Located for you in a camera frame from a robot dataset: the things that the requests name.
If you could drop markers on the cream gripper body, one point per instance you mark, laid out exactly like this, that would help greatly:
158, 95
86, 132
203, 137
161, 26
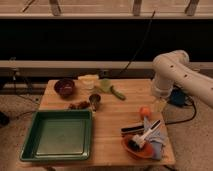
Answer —
159, 104

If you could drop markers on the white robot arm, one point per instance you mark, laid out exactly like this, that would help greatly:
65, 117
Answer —
171, 68

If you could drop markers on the green plastic tray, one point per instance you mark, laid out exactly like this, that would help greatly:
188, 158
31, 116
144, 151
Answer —
58, 135

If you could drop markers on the orange ball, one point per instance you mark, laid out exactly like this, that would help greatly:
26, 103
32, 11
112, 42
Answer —
145, 112

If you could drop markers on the blue black device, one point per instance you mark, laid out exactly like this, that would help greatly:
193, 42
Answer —
177, 98

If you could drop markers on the blue cloth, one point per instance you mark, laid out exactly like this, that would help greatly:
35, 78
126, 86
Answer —
155, 138

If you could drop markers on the wooden table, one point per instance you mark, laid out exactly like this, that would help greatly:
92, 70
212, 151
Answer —
113, 114

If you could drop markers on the black striped sponge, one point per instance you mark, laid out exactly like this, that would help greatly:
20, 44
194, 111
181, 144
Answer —
139, 127

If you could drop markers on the white dish brush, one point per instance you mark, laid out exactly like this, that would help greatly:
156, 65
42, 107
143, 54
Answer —
138, 141

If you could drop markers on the orange bowl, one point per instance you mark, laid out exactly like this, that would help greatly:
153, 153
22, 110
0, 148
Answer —
146, 152

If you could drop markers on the light green cup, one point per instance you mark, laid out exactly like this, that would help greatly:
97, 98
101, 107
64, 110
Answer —
105, 85

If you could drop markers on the small metal cup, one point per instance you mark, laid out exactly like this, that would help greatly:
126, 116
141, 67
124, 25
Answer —
95, 101

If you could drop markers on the brown food pieces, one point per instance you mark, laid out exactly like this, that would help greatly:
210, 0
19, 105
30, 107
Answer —
79, 106

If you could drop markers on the yellow white container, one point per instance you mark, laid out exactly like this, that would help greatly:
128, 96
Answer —
88, 81

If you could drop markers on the dark red bowl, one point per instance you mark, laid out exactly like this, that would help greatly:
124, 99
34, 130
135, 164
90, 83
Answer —
64, 87

